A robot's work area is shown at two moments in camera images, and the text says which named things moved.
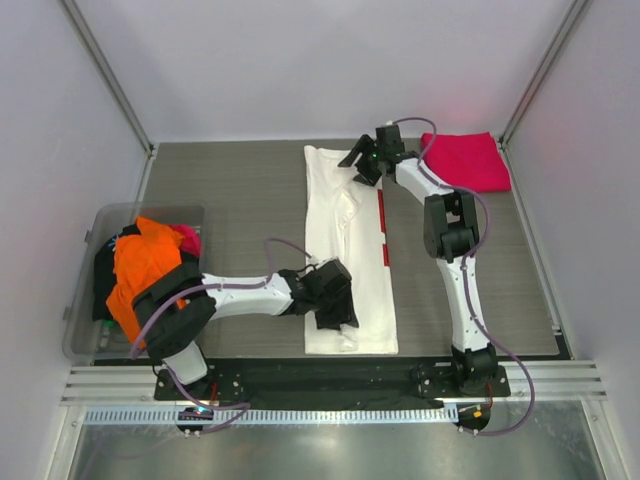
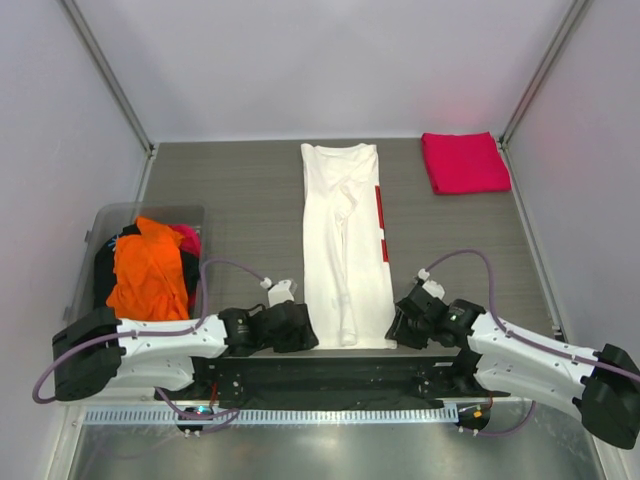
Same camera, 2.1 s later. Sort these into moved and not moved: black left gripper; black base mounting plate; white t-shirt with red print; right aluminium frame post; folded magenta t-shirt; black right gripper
Moved: black left gripper; black right gripper
Not moved: right aluminium frame post; white t-shirt with red print; folded magenta t-shirt; black base mounting plate
